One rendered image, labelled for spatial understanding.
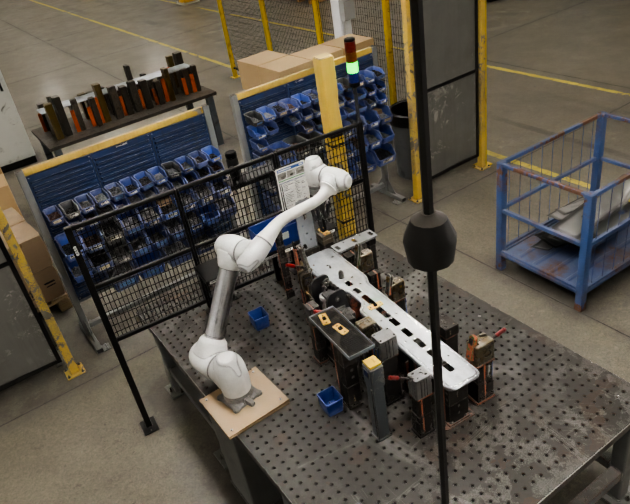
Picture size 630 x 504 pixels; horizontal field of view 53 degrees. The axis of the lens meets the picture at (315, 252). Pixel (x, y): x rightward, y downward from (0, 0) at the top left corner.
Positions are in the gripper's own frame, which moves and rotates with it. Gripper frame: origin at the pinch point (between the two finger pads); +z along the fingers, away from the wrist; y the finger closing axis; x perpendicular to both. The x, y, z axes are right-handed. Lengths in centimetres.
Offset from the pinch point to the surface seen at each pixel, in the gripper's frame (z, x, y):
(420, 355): 29, -91, -5
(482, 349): 25, -109, 16
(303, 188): 3, 54, 17
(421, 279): 59, -10, 57
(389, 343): 21, -83, -16
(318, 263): 28.9, 8.5, -2.7
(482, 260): 128, 57, 167
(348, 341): 13, -78, -35
